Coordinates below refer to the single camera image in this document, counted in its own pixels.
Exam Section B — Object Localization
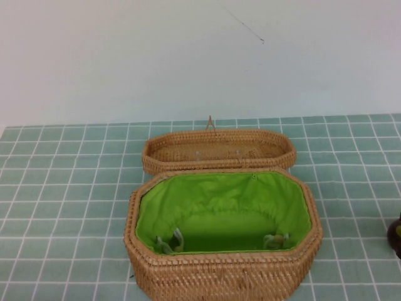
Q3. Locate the dark purple mangosteen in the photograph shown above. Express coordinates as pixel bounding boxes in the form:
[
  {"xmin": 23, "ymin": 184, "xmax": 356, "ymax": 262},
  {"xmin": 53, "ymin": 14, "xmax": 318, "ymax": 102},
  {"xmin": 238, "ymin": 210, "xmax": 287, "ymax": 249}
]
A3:
[{"xmin": 387, "ymin": 213, "xmax": 401, "ymax": 251}]

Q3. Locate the woven rattan basket lid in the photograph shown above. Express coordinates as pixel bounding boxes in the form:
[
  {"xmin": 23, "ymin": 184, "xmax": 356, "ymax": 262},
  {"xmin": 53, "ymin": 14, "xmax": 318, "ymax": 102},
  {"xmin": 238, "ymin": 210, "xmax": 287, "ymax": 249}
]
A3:
[{"xmin": 141, "ymin": 115, "xmax": 298, "ymax": 176}]

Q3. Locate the green fabric basket liner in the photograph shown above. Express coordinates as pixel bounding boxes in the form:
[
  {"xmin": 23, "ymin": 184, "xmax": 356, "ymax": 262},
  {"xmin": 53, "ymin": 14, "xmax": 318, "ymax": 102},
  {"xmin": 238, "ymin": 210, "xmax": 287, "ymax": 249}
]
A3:
[{"xmin": 135, "ymin": 171, "xmax": 316, "ymax": 255}]

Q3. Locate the woven rattan basket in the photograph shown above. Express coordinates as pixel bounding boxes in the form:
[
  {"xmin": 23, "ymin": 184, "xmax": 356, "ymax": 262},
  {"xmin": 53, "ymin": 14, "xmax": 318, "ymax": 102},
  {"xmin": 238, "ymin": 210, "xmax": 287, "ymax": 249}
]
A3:
[{"xmin": 123, "ymin": 166, "xmax": 324, "ymax": 301}]

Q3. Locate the teal checked tablecloth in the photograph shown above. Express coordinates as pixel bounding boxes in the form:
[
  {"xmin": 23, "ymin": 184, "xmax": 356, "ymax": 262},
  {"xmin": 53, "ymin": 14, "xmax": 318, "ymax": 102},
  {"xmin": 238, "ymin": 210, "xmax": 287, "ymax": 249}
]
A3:
[{"xmin": 0, "ymin": 113, "xmax": 401, "ymax": 301}]

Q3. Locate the white drawstring cord with bead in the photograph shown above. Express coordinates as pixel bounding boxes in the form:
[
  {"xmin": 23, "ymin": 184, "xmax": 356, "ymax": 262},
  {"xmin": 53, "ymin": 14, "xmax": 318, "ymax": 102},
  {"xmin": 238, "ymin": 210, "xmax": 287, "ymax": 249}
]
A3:
[
  {"xmin": 263, "ymin": 232, "xmax": 291, "ymax": 251},
  {"xmin": 155, "ymin": 227, "xmax": 185, "ymax": 254}
]

